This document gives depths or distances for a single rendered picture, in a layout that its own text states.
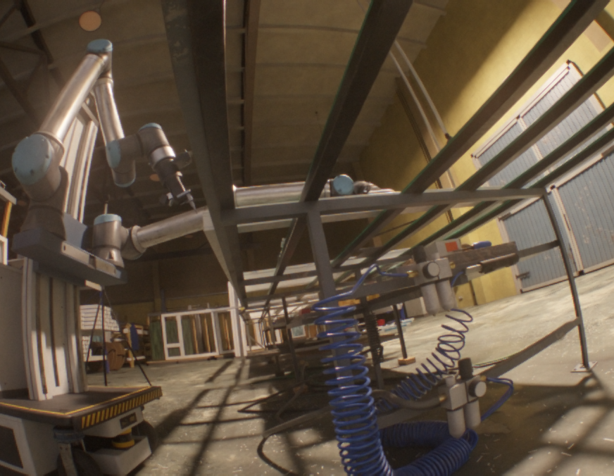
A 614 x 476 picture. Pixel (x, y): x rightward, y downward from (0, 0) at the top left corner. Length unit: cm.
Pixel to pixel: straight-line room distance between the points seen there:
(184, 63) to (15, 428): 110
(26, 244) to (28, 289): 24
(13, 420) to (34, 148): 85
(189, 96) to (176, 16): 13
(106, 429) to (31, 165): 87
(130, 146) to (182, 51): 69
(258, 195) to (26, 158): 93
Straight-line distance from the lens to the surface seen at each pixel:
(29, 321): 129
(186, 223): 151
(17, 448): 119
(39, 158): 104
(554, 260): 749
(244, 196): 132
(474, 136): 74
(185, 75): 43
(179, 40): 39
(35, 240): 109
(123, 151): 105
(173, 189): 98
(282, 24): 930
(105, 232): 153
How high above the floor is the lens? 50
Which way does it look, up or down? 17 degrees up
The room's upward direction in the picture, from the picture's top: 11 degrees counter-clockwise
